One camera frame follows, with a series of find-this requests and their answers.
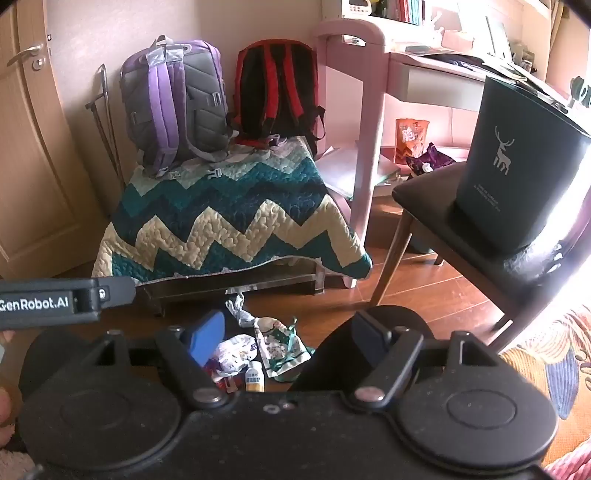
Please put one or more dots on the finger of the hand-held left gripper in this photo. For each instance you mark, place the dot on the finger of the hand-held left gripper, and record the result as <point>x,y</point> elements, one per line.
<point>117,290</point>

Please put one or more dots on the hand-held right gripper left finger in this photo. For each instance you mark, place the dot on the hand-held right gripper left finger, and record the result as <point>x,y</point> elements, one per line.
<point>207,334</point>

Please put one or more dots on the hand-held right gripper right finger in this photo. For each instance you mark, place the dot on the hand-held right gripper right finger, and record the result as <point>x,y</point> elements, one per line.
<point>367,334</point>

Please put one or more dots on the white plastic bag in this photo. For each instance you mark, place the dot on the white plastic bag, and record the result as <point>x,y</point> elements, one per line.
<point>235,353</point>

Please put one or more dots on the red snack wrapper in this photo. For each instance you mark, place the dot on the red snack wrapper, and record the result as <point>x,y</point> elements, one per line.
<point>224,382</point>

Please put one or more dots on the small white bottle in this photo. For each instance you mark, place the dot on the small white bottle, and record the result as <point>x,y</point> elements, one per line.
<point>254,376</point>

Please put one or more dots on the green and white snack bag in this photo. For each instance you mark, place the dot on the green and white snack bag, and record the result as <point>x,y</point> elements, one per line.
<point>277,344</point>

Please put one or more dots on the dark bin with deer print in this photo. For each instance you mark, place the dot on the dark bin with deer print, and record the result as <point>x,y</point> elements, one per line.
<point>508,184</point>

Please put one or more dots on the person's left hand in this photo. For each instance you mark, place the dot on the person's left hand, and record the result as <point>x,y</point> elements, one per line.
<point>3,413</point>

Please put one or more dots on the zigzag quilt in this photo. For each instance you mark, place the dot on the zigzag quilt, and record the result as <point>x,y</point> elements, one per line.
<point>221,217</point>

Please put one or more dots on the wooden door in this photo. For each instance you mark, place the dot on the wooden door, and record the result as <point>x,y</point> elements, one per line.
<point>41,161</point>

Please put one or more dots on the wooden chair with black seat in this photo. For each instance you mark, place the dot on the wooden chair with black seat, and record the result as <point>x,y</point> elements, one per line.
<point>443,198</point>

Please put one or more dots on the patterned blanket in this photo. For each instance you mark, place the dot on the patterned blanket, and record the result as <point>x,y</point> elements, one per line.
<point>545,369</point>

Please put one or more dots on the purple snack bag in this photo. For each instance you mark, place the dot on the purple snack bag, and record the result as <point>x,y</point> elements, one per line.
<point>434,159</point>

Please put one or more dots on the purple and grey backpack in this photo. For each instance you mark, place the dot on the purple and grey backpack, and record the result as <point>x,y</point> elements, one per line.
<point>152,101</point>

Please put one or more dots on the folded metal stand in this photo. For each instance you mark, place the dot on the folded metal stand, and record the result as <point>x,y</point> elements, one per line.
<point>105,92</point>

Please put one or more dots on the orange snack bag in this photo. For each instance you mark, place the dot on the orange snack bag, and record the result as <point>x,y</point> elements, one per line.
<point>411,138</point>

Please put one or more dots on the pink desk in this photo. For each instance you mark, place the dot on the pink desk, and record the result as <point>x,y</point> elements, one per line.
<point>369,115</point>

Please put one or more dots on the red and black backpack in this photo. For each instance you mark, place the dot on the red and black backpack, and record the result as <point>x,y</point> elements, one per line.
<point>263,92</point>

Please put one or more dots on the green clamp knobs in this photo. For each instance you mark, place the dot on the green clamp knobs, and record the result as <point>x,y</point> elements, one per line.
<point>582,92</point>

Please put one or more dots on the row of red and blue books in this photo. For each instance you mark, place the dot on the row of red and blue books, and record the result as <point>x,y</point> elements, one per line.
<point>408,11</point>

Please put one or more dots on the white timer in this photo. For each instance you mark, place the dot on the white timer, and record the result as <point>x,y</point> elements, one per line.
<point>360,7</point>

